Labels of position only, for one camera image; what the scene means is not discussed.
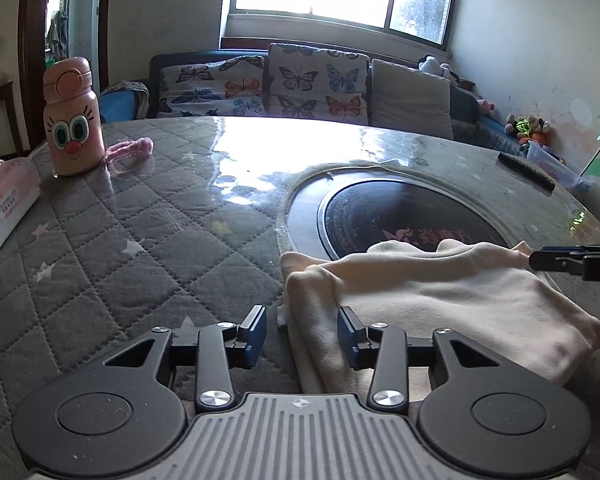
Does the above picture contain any cream garment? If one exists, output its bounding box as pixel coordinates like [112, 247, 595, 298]
[280, 238, 600, 396]

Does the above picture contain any clear plastic storage box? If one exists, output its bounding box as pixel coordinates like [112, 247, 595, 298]
[527, 141, 594, 193]

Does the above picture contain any black remote control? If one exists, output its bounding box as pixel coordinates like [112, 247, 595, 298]
[498, 153, 555, 193]

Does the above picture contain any pile of small toys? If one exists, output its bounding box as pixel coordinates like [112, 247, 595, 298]
[504, 114, 552, 146]

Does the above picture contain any black induction cooktop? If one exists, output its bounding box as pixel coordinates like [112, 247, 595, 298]
[316, 178, 507, 259]

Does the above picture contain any blue sofa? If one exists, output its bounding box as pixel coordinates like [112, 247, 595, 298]
[99, 49, 526, 156]

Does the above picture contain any grey quilted table cover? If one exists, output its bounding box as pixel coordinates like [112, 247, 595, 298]
[0, 118, 600, 479]

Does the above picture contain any tissue pack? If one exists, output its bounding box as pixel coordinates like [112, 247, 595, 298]
[0, 157, 41, 249]

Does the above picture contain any plain beige cushion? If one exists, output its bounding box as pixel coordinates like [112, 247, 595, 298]
[370, 60, 453, 140]

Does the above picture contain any white plush toy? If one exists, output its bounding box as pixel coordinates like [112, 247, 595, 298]
[418, 55, 452, 79]

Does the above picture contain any pink cartoon water bottle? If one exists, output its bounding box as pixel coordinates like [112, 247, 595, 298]
[43, 56, 105, 177]

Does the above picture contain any left butterfly cushion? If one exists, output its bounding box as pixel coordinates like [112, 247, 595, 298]
[157, 55, 265, 118]

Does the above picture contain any butterfly cushion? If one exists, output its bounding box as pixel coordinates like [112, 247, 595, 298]
[268, 44, 370, 126]
[157, 55, 265, 118]

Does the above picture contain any right butterfly cushion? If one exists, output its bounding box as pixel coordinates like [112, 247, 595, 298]
[268, 44, 370, 126]

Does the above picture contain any pink bottle strap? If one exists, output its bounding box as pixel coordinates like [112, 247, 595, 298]
[104, 136, 156, 164]

